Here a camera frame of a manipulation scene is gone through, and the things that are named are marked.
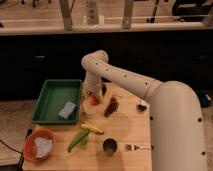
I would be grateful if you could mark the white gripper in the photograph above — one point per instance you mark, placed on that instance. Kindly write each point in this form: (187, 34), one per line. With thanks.
(93, 86)

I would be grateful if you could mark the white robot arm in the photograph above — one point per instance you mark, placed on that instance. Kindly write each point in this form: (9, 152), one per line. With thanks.
(176, 129)

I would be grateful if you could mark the white paper cup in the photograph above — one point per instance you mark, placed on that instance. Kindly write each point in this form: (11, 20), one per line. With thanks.
(88, 109)

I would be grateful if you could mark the metal cup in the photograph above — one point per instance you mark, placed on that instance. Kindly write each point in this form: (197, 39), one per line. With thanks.
(110, 146)

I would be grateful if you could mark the light blue sponge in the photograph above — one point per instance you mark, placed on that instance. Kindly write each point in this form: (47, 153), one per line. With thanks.
(67, 110)

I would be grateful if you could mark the yellow corn cob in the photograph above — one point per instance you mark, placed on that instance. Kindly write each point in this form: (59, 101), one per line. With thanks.
(92, 128)

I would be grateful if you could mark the green plastic tray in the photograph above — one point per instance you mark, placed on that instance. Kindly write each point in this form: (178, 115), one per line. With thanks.
(54, 95)

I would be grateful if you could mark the green pepper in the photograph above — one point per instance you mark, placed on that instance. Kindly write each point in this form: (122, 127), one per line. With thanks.
(80, 136)

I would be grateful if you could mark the silver fork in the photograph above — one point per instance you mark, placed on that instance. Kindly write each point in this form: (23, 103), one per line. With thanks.
(130, 147)

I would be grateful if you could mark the white crumpled cloth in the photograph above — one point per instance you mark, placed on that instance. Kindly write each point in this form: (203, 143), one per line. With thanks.
(43, 146)

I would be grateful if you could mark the orange bowl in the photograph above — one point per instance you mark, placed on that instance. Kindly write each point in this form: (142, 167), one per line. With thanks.
(29, 149)

